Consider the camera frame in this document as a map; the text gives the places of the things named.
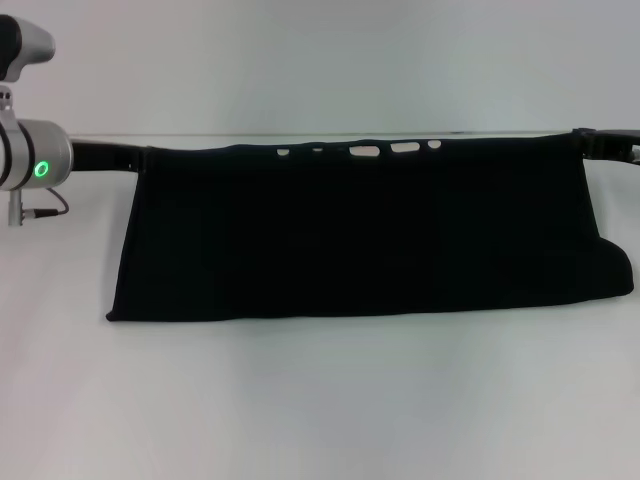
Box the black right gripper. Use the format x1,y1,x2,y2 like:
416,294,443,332
571,127,640,162

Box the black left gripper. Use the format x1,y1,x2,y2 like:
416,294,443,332
71,138,154,174

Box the black t-shirt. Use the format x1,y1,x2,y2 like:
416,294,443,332
105,130,635,324

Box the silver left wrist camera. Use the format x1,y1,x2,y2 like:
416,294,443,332
0,14,57,121

